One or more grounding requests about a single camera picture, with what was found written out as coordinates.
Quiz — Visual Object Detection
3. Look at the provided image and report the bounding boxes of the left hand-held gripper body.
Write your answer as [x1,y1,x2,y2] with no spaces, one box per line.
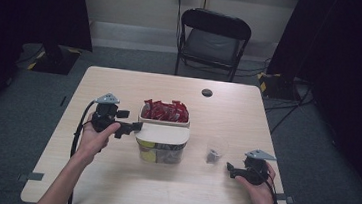
[90,92,121,135]

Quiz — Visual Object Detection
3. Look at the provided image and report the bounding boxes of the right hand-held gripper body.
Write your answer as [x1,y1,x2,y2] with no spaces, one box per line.
[241,147,278,188]

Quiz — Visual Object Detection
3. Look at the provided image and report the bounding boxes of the grey sachet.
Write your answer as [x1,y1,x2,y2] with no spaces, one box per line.
[205,148,223,166]
[155,143,184,166]

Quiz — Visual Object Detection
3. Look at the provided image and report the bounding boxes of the clear plastic storage container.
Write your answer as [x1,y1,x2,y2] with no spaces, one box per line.
[132,99,194,167]

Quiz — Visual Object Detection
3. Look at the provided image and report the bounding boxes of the person's right hand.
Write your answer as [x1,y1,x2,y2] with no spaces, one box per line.
[232,160,280,204]

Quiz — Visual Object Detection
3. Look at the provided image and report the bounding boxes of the person's left hand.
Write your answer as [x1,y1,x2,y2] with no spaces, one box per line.
[74,111,122,169]

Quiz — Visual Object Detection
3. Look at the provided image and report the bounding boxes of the yellow sachet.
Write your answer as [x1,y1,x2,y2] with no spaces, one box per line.
[136,138,159,164]

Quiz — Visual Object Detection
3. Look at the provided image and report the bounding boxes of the pile of red sachets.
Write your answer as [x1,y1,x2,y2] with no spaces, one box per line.
[140,96,191,124]

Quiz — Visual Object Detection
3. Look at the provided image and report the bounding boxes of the grey tape strip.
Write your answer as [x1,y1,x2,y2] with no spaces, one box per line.
[276,193,296,204]
[17,170,46,185]

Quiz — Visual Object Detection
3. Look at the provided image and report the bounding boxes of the black stand base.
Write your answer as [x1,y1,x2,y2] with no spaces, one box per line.
[27,41,83,77]
[255,70,304,102]

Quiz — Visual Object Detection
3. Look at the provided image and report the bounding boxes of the black folding chair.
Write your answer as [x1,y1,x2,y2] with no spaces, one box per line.
[173,6,255,85]

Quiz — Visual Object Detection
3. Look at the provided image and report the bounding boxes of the black curtain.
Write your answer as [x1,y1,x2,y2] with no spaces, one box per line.
[254,0,362,204]
[0,0,98,141]

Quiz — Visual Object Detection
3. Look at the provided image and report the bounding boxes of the right hand-held gripper cable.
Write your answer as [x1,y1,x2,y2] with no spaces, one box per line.
[253,166,283,204]

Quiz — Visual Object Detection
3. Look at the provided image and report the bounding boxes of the hand-held gripper cable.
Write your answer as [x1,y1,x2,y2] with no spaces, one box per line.
[65,99,99,204]
[253,166,283,204]

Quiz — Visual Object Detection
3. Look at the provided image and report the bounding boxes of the left hand-held gripper cable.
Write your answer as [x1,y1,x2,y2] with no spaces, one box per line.
[65,99,99,204]

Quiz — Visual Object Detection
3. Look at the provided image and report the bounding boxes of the black floor cables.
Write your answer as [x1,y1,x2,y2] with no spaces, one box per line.
[260,83,316,139]

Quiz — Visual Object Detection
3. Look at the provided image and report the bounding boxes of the black power cable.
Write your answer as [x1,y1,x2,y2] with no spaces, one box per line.
[172,0,186,51]

